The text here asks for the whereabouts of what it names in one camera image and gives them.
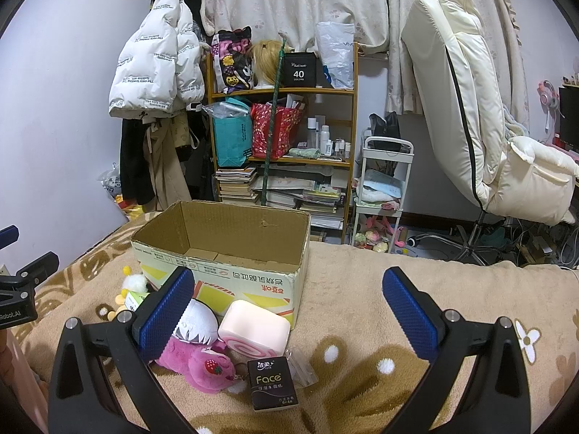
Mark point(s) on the translucent plastic bag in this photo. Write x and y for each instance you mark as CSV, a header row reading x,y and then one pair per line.
x,y
335,44

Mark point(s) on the beige patterned blanket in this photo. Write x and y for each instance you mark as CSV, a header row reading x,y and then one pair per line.
x,y
365,365

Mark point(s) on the cream padded recliner chair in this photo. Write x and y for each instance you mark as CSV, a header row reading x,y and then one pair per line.
x,y
497,170

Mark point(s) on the green pole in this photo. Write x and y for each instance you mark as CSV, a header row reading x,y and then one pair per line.
x,y
271,124

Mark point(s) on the green tissue pack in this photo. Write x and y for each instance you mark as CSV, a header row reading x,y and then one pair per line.
x,y
134,299

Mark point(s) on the white rolling cart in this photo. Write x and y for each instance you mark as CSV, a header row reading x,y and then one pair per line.
x,y
380,192

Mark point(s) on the teal shopping bag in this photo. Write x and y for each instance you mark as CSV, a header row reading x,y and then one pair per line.
x,y
233,132

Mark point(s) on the yellow plush bear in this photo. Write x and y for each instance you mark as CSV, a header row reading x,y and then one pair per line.
x,y
120,299

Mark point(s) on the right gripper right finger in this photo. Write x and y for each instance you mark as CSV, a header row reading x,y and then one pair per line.
x,y
496,397

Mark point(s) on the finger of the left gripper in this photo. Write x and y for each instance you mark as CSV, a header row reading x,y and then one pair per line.
x,y
8,236
38,270

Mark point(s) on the black Face tissue pack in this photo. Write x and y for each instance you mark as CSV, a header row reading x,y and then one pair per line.
x,y
271,385

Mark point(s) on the black pink cartoon bag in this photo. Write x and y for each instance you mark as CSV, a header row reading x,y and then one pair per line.
x,y
232,60

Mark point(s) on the pink swirl sponge block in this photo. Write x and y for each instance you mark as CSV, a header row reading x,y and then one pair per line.
x,y
253,331

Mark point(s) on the pink plush bear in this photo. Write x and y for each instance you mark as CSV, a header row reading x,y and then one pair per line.
x,y
207,369

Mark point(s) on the stack of books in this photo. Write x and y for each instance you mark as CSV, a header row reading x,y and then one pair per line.
x,y
236,185

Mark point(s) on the red patterned bag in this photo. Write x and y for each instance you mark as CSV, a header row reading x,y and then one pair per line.
x,y
284,133

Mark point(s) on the white haired plush head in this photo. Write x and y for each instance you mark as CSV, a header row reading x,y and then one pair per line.
x,y
198,325

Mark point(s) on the white puffer jacket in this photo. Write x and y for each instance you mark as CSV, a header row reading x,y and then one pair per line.
x,y
158,72

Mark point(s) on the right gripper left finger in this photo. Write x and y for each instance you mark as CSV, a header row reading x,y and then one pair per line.
x,y
81,397

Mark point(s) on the blonde wig head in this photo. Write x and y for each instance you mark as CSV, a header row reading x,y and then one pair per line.
x,y
265,56

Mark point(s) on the floral curtain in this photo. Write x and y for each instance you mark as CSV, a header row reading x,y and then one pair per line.
x,y
378,24

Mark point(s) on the beige trench coat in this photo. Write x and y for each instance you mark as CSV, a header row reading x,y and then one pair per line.
x,y
162,139

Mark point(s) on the black box marked 40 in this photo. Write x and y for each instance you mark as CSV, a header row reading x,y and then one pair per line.
x,y
299,69

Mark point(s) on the open cardboard box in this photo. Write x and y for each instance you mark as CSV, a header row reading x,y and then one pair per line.
x,y
251,253

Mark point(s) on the white black fluffy plush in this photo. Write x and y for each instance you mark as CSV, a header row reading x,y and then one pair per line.
x,y
134,282

